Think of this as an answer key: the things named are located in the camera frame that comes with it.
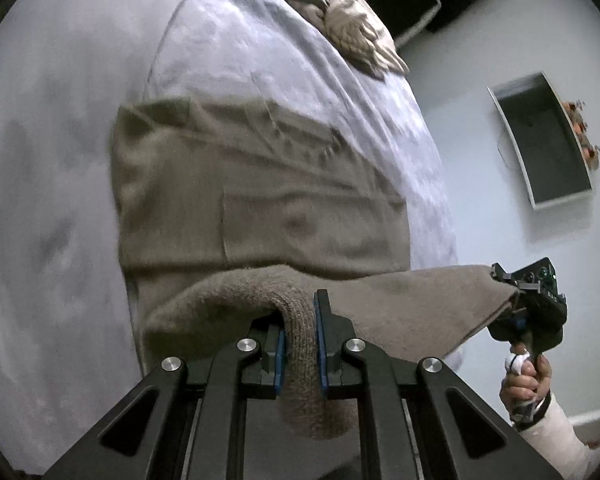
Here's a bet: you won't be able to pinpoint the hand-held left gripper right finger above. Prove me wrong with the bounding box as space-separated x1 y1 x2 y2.
313 288 563 480

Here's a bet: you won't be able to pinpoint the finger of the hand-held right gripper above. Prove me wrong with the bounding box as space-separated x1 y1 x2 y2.
490 263 540 293
489 310 528 343

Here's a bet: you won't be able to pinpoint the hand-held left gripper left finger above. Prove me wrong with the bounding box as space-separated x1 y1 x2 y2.
42 316 287 480

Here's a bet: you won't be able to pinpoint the brown knit sweater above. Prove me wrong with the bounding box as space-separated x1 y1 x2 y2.
111 97 521 442

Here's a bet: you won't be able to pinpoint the person's right hand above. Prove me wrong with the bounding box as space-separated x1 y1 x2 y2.
499 340 553 423

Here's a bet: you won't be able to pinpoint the white open box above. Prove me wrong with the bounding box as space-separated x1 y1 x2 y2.
486 72 594 211

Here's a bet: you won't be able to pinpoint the orange flowers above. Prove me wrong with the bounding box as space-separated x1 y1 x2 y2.
561 100 600 173

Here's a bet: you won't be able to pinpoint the beige striped cloth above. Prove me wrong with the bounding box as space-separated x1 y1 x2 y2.
237 0 411 81

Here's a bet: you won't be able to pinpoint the textured grey blanket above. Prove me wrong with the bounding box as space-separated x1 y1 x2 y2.
142 0 466 368

